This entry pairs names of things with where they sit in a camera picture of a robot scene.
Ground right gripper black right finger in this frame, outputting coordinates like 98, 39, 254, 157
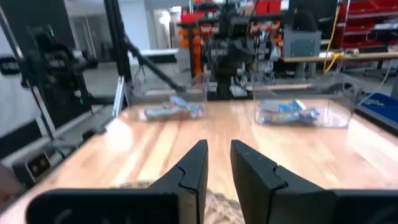
229, 139, 398, 224

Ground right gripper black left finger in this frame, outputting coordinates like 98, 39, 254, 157
25, 139, 209, 224

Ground blue granola bar red ends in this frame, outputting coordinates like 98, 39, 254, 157
169, 95, 205, 116

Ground round wicker placemat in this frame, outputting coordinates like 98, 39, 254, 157
116, 179, 246, 224

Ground clear plastic container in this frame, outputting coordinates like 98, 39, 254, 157
132, 73, 208, 123
252, 72, 361, 129

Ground white table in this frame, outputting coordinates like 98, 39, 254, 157
136, 48, 180, 65

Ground shelf with orange parts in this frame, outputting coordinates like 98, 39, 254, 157
177, 0, 290, 78

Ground grey metal box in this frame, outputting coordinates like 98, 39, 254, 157
282, 29, 323, 58

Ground large blue storage bin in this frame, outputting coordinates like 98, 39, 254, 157
356, 92, 398, 125

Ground wooden workbench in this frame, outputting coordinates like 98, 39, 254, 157
279, 51, 398, 65

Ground shelf with red bins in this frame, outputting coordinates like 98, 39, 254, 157
335, 0, 398, 50

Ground silver metal bracket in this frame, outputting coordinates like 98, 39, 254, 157
112, 76, 127, 118

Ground yellow cable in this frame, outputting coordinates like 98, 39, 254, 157
322, 0, 345, 73

